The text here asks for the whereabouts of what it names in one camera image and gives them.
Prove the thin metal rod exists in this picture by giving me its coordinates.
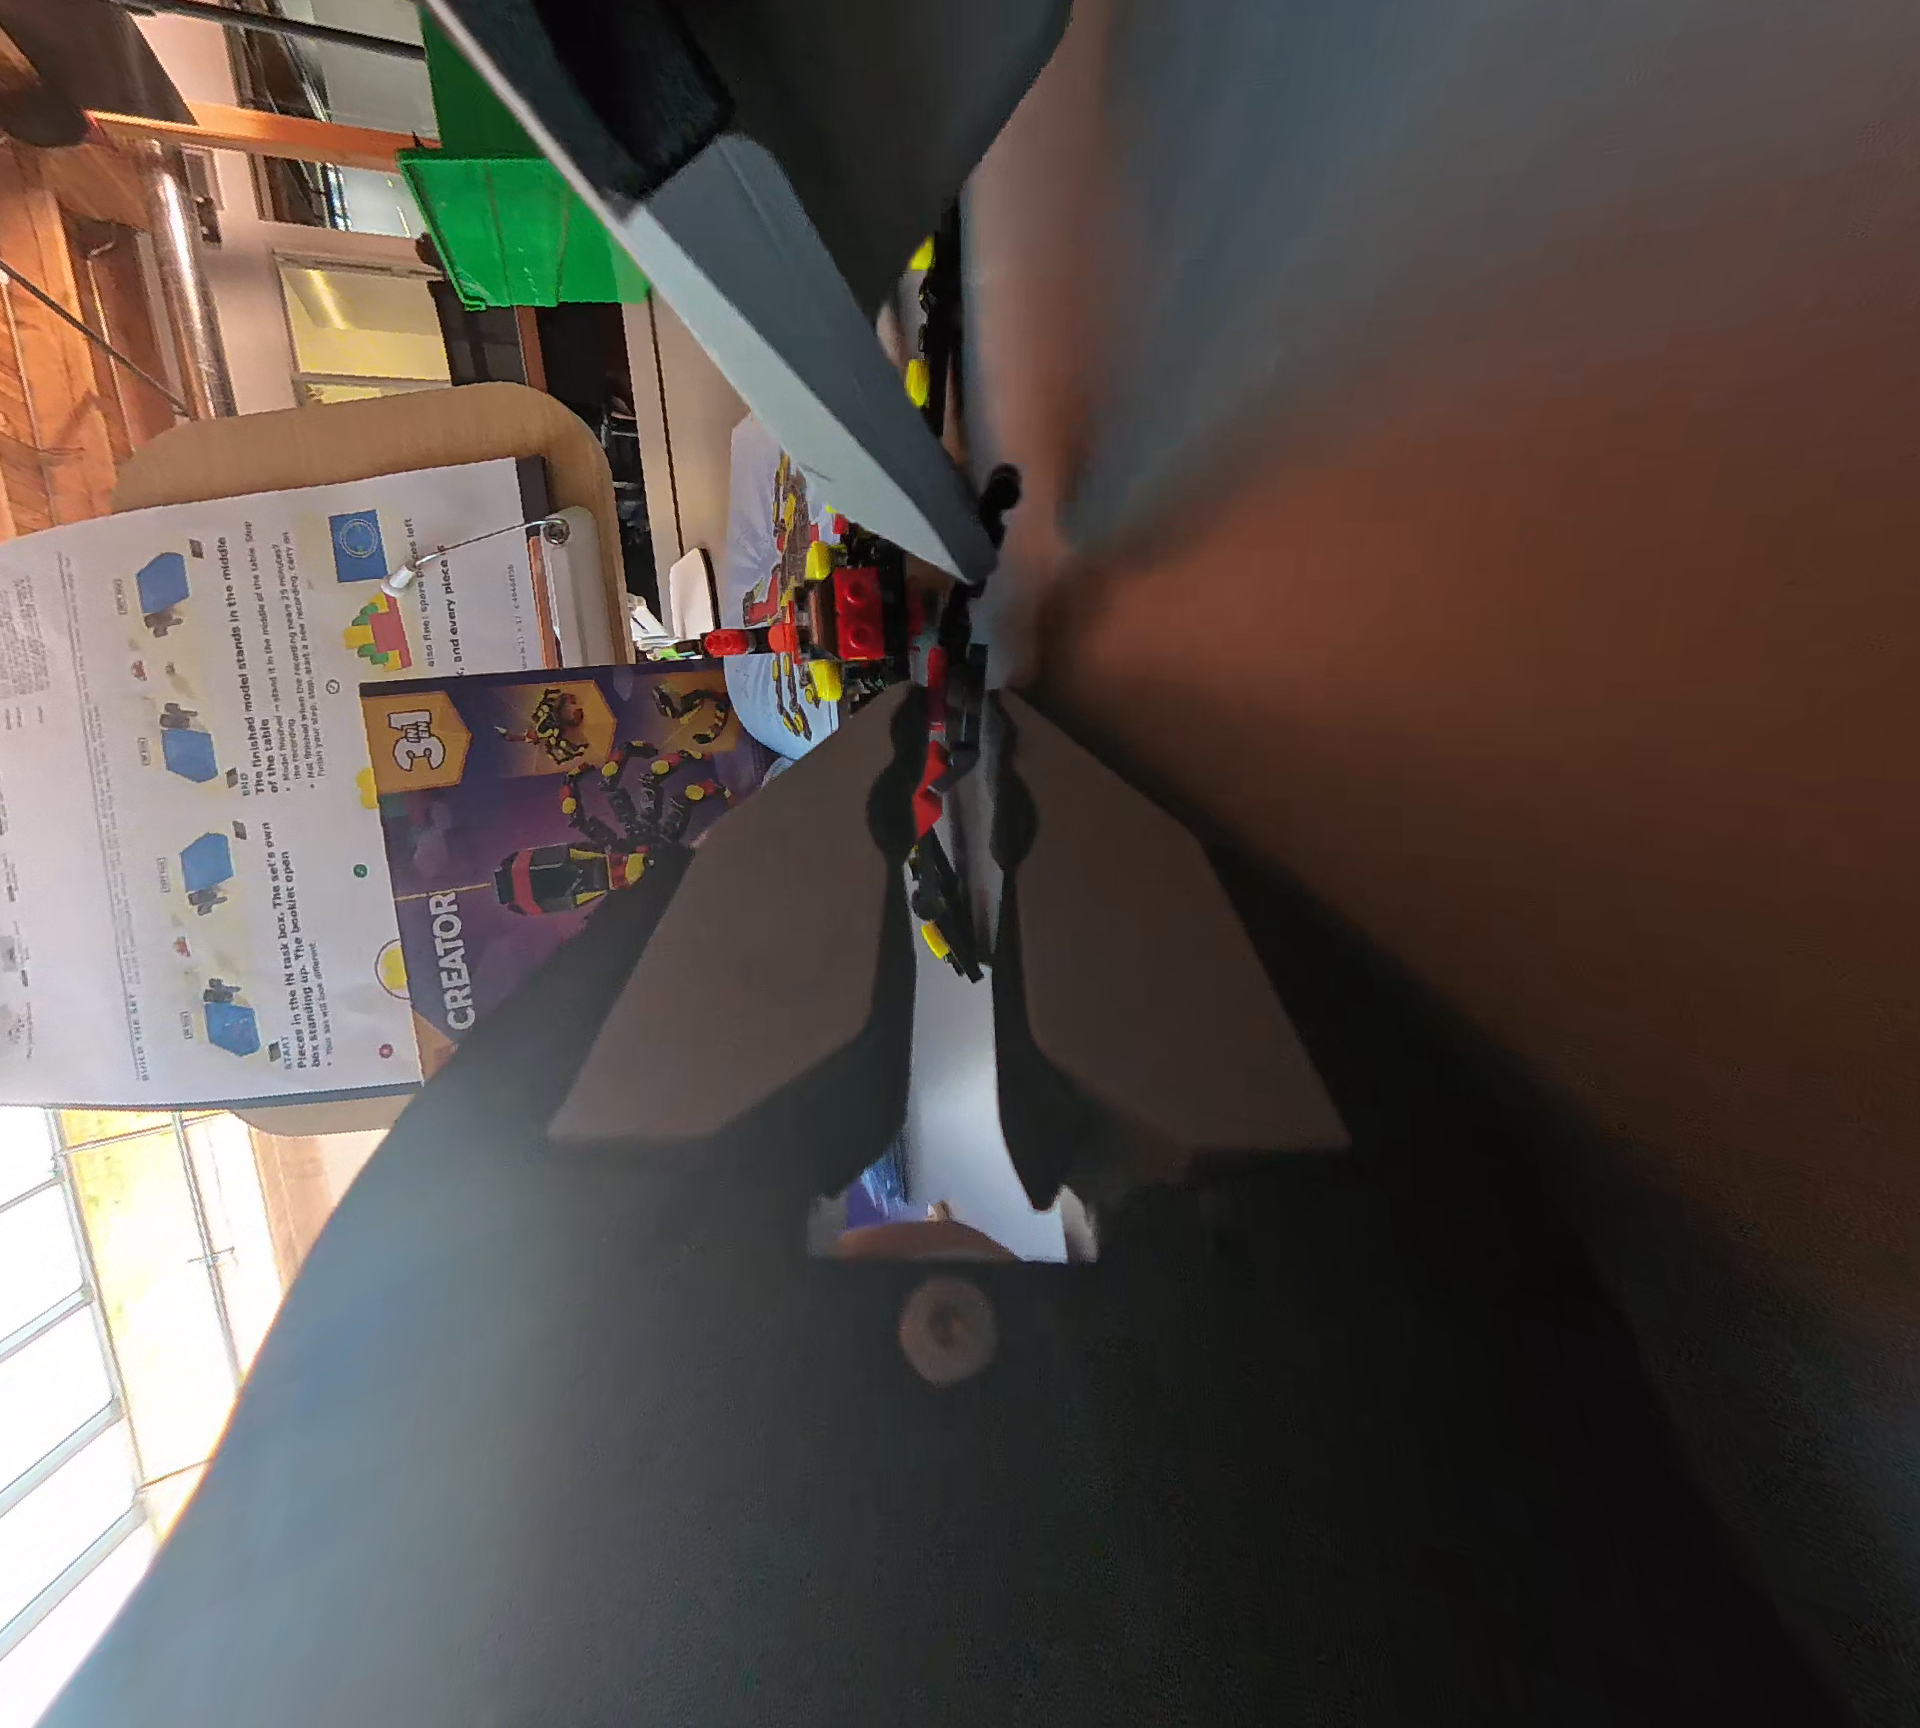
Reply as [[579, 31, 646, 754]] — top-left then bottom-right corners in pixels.
[[0, 0, 433, 60]]

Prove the bright window with frame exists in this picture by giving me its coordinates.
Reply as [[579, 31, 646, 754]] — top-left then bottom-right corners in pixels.
[[0, 1103, 290, 1728]]

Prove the red and black lego assembly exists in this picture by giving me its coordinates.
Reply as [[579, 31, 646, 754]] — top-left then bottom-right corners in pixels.
[[896, 619, 1004, 988]]

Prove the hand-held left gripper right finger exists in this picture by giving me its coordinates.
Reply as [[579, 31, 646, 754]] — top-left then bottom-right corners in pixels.
[[991, 684, 1352, 1213]]

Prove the purple lego box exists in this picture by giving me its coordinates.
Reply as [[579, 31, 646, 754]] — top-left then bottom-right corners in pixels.
[[361, 661, 778, 1086]]

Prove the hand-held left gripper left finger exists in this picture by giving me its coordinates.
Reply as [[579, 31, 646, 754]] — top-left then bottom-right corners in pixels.
[[545, 684, 920, 1148]]

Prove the red lego model with yellow studs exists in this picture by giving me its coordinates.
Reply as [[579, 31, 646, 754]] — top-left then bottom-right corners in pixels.
[[768, 513, 931, 714]]

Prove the shiny metal pipe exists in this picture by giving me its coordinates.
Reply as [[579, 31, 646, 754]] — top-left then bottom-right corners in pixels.
[[143, 143, 246, 420]]

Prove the green plastic bin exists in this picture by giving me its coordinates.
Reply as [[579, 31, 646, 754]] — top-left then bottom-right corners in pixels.
[[394, 6, 659, 316]]

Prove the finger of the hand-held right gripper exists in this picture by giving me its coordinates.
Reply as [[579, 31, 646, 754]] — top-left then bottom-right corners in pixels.
[[613, 134, 1004, 589]]

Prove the white printed instruction sheet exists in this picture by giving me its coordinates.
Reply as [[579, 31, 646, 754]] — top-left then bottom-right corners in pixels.
[[0, 456, 522, 1110]]

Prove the light blue lego instruction booklet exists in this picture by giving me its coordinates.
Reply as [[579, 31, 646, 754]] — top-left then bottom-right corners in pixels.
[[726, 411, 860, 774]]

